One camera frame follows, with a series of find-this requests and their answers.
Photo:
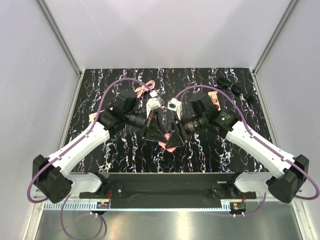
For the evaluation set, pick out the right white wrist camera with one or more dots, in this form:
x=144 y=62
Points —
x=175 y=106

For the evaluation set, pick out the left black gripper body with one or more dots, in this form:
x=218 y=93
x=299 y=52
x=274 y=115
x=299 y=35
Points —
x=149 y=126

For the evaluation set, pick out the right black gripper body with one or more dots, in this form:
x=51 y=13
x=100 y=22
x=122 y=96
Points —
x=178 y=127

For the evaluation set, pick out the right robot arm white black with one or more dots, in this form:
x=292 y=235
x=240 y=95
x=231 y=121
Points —
x=286 y=173

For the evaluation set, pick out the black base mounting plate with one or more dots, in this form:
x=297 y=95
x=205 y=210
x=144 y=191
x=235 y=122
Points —
x=211 y=185

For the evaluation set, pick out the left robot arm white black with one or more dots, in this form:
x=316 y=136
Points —
x=53 y=174

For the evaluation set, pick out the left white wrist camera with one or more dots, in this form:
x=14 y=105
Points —
x=154 y=102

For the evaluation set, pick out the grey slotted cable duct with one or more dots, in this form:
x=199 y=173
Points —
x=78 y=206

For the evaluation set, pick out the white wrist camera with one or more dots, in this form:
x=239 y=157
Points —
x=154 y=102
x=175 y=106

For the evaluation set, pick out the wooden red socket power strip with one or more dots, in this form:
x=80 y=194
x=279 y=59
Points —
x=214 y=97

